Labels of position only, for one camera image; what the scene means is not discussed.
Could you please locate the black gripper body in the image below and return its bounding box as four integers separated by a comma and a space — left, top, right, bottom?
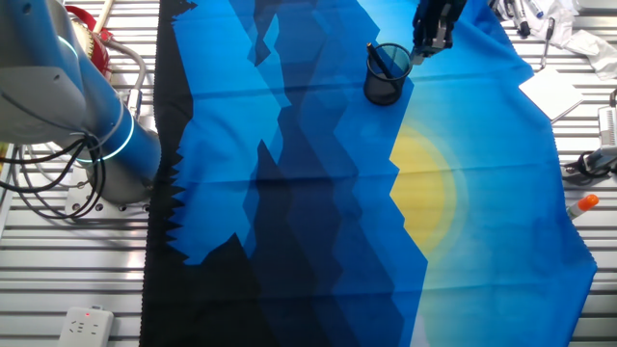
415, 0, 468, 30

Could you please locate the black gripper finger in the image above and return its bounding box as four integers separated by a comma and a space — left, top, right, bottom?
410, 23, 435, 67
433, 21, 455, 52

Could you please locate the black silver pen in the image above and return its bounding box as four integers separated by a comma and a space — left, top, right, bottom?
539, 16, 557, 71

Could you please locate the dark blue cup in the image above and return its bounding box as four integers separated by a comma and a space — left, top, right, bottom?
362, 42, 415, 107

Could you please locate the black marker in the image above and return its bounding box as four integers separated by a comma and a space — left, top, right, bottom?
509, 0, 532, 39

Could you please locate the white notepad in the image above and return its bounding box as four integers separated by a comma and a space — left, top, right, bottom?
518, 66, 585, 124

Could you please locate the white crumpled cloth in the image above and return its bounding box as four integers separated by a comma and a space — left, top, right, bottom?
523, 0, 617, 81

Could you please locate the blue mountain print cloth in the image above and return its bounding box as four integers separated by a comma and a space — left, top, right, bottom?
139, 0, 599, 347

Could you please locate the glue stick orange cap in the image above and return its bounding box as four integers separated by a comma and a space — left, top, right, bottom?
566, 194, 601, 221

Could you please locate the wooden drumstick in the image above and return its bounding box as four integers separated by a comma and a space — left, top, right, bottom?
92, 0, 117, 35

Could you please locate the red drum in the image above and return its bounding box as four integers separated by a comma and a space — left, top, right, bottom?
70, 17, 114, 82

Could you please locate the white power strip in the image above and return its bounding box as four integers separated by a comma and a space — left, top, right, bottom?
57, 305, 116, 347

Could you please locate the grey hose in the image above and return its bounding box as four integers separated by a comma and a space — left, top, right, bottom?
98, 36, 148, 121

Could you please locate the red strap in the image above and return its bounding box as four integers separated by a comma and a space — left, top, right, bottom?
65, 4, 115, 44

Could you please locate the black cable bundle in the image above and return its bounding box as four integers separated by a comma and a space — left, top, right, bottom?
0, 134, 108, 222

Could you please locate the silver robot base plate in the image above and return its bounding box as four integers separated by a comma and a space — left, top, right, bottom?
64, 180, 151, 214

